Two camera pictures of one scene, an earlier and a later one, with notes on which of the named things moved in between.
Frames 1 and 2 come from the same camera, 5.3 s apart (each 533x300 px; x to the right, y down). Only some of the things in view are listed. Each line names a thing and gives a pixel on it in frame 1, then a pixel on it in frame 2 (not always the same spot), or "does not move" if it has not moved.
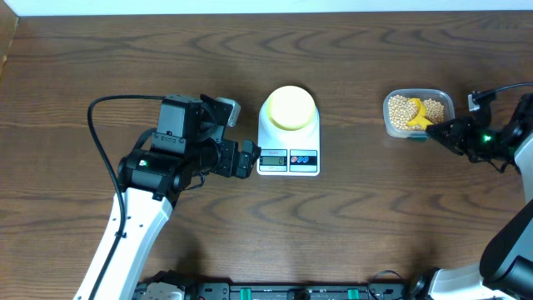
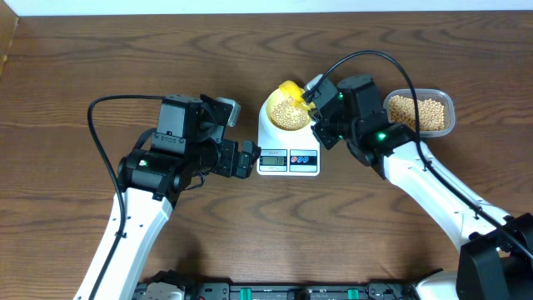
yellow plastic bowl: x=291 y=107 does not move
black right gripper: x=457 y=139 to x=320 y=129
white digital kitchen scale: x=293 y=152 does not move
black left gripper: x=225 y=165 does not move
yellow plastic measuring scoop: x=421 y=117 to x=295 y=93
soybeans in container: x=401 y=110 does not move
